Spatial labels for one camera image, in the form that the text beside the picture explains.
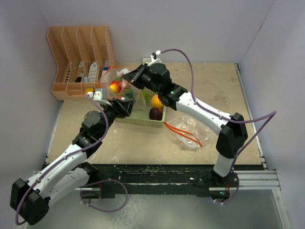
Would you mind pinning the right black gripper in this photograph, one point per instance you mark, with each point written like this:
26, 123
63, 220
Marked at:
132, 76

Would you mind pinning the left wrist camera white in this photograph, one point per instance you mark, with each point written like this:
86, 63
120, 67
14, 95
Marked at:
98, 95

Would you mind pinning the yellow block in organizer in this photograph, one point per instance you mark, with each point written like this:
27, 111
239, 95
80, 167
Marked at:
88, 90

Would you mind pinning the dark red toy apple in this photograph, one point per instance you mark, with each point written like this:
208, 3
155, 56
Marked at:
155, 114

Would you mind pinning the white tube in organizer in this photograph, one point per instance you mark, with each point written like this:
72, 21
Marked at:
92, 72

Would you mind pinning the toy pineapple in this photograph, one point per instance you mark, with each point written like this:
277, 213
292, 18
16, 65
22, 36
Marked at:
128, 94

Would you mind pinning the white blue box in organizer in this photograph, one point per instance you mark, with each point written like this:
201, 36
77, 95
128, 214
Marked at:
105, 68

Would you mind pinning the yellow orange toy fruit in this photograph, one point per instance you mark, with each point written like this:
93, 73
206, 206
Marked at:
155, 102

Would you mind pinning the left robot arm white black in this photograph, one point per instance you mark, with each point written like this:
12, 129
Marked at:
32, 198

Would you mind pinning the pink desk organizer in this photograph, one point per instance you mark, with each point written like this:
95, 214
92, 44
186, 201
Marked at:
74, 49

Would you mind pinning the small white green box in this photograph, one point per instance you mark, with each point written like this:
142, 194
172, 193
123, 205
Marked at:
146, 60

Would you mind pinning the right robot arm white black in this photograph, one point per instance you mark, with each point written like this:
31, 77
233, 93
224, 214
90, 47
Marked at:
231, 130

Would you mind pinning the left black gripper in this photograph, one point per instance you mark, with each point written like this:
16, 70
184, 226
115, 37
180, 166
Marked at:
121, 108

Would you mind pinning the clear zip bag orange zipper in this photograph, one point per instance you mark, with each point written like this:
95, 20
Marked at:
115, 74

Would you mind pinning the green plastic basket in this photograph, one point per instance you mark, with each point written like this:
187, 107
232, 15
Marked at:
141, 117

